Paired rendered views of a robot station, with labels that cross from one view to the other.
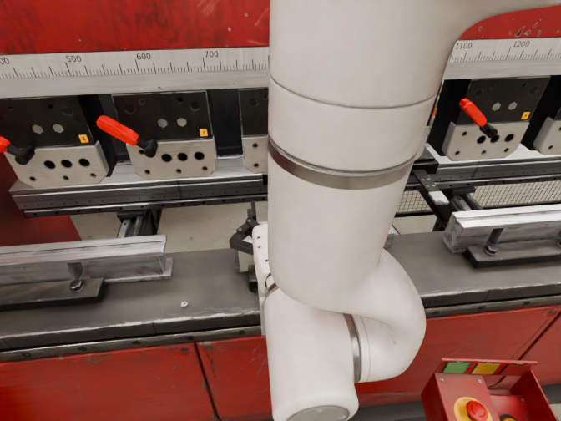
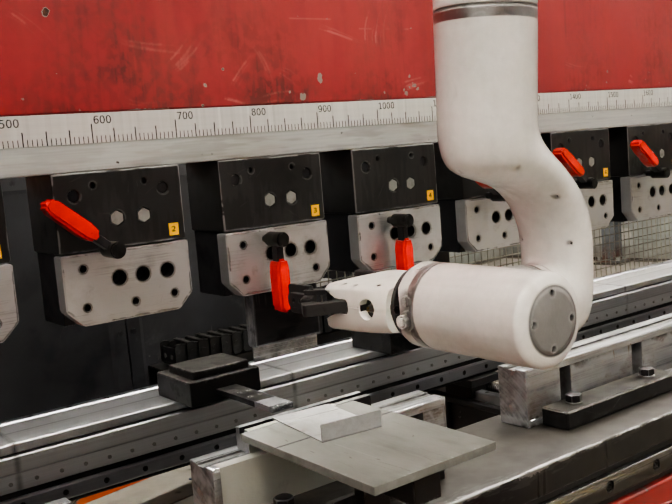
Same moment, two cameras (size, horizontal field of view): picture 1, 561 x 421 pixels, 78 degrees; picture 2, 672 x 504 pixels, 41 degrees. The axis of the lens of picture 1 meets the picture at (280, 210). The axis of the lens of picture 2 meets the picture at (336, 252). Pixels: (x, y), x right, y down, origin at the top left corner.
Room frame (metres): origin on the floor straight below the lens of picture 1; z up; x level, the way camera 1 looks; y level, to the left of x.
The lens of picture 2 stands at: (-0.42, 0.49, 1.35)
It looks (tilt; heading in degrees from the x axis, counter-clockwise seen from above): 7 degrees down; 330
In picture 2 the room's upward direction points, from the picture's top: 5 degrees counter-clockwise
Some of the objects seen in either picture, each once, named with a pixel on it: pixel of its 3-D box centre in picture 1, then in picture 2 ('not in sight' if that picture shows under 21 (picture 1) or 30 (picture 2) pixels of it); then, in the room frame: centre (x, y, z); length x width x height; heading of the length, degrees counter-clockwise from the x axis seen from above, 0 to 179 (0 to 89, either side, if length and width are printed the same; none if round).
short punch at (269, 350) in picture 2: not in sight; (283, 319); (0.61, -0.03, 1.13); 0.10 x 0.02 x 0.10; 96
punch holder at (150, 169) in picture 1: (172, 129); (111, 242); (0.58, 0.20, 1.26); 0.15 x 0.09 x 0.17; 96
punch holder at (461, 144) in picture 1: (482, 113); (479, 192); (0.65, -0.40, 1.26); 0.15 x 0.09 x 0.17; 96
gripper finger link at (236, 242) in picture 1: (255, 243); (336, 304); (0.36, 0.04, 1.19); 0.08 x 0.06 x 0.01; 93
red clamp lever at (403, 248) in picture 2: not in sight; (401, 249); (0.57, -0.19, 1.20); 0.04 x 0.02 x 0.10; 6
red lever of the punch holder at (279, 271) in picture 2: not in sight; (277, 271); (0.54, 0.01, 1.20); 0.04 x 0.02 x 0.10; 6
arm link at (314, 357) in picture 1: (310, 354); (499, 312); (0.19, -0.03, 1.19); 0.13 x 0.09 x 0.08; 6
